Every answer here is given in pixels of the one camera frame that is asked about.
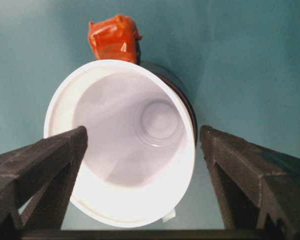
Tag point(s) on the white paper cup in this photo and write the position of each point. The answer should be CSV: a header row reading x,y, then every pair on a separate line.
x,y
130,162

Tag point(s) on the blue-green table cloth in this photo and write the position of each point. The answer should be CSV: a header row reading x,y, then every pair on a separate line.
x,y
240,50

